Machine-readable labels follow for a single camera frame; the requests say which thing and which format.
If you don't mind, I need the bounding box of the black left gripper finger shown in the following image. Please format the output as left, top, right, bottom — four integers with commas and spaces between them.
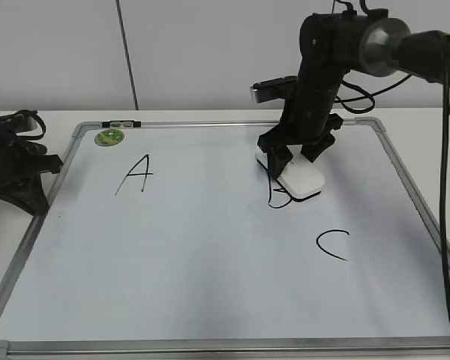
0, 175, 49, 215

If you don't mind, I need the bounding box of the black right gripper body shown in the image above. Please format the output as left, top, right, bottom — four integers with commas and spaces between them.
257, 70, 343, 150

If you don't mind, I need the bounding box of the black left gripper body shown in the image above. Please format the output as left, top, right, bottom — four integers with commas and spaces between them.
0, 109, 63, 186

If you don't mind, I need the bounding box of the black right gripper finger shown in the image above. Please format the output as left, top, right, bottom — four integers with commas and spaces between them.
268, 145, 293, 179
301, 133, 335, 163

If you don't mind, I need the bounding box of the white board eraser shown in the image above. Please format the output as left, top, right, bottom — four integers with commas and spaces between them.
275, 151, 326, 203

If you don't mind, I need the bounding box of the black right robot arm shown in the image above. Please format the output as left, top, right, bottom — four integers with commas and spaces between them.
251, 10, 450, 179

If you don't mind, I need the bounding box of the round green magnet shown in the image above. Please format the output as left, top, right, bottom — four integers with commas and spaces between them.
94, 128, 125, 147

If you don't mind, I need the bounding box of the black and clear board clip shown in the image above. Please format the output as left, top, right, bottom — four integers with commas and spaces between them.
101, 120, 142, 128

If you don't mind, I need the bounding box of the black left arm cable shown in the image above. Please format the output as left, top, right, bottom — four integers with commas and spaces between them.
0, 109, 48, 155

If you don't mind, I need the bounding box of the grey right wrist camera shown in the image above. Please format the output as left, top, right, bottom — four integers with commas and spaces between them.
250, 76, 297, 104

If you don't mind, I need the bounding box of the white board with grey frame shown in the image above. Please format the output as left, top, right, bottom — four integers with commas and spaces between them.
0, 118, 450, 359

